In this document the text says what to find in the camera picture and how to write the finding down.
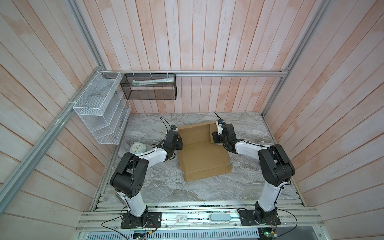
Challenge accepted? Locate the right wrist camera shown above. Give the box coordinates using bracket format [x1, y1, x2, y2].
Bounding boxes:
[216, 119, 224, 135]

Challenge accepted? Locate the grey oval device on rail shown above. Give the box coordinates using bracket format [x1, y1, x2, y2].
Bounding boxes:
[209, 213, 232, 222]

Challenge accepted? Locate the paper sheet in black basket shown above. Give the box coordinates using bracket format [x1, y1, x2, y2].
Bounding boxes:
[132, 77, 175, 87]

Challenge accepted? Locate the brown cardboard box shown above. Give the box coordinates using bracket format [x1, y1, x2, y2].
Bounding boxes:
[178, 121, 233, 182]

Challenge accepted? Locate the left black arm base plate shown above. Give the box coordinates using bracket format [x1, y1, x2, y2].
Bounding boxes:
[121, 212, 162, 229]

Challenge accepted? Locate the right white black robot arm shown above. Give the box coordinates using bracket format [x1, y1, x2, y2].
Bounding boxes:
[212, 119, 296, 218]

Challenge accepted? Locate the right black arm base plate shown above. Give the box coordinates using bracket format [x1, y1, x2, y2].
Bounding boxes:
[237, 208, 281, 226]

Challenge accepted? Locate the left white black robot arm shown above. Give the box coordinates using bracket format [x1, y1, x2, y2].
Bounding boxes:
[110, 126, 183, 217]

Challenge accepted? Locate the black wire mesh basket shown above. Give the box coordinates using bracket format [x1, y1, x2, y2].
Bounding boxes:
[120, 73, 178, 101]

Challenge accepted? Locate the aluminium mounting rail frame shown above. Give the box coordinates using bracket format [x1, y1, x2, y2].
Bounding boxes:
[75, 199, 330, 240]

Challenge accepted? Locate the white wire mesh shelf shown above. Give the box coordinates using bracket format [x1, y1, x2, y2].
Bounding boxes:
[73, 71, 132, 145]

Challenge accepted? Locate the small white label box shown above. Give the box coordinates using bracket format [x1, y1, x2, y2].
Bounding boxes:
[176, 215, 188, 223]

